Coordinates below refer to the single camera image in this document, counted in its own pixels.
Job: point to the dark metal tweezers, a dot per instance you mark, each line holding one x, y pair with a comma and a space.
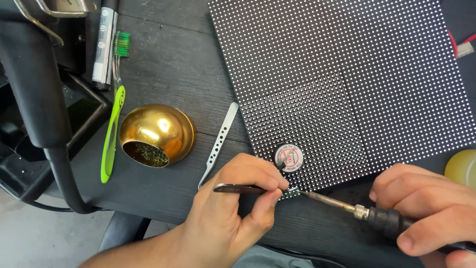
238, 188

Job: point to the person's right hand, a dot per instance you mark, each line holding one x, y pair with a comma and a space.
438, 208

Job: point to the gold tip cleaner bowl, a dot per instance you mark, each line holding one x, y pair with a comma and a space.
160, 130

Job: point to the green toothbrush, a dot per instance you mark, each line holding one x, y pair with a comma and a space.
113, 123

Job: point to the yellow translucent bottle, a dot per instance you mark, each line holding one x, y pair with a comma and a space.
463, 169

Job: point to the person's left hand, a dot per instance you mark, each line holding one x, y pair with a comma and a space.
219, 219

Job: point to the black soldering iron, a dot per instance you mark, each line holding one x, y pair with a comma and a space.
386, 221

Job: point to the white and black marker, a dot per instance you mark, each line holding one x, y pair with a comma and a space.
104, 44

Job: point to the silver metal bracket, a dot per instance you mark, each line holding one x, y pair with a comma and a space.
52, 11

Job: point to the small round black tin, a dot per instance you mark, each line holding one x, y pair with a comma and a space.
289, 157

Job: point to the black LED matrix panel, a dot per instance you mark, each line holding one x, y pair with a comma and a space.
334, 74

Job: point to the black hot air station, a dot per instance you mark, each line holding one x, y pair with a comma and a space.
33, 93

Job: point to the silver perforated tweezers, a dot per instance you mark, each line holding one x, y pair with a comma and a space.
220, 141

